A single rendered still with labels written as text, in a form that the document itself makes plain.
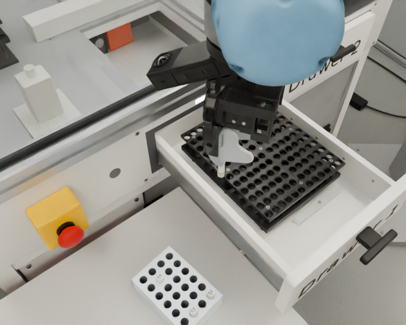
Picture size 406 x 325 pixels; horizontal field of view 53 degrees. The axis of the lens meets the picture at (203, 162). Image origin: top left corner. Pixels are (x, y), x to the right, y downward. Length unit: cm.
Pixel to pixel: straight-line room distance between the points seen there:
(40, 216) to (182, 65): 32
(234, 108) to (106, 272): 41
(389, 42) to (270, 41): 237
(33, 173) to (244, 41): 44
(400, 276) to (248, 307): 107
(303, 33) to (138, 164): 52
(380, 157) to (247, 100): 155
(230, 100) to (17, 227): 40
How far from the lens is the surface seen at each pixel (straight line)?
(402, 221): 179
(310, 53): 26
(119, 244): 76
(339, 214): 73
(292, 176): 67
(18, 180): 61
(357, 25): 99
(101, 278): 74
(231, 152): 52
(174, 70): 47
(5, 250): 72
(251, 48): 25
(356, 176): 75
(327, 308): 157
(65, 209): 64
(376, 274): 168
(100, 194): 72
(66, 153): 62
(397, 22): 254
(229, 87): 46
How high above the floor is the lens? 142
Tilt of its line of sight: 51 degrees down
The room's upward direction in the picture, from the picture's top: straight up
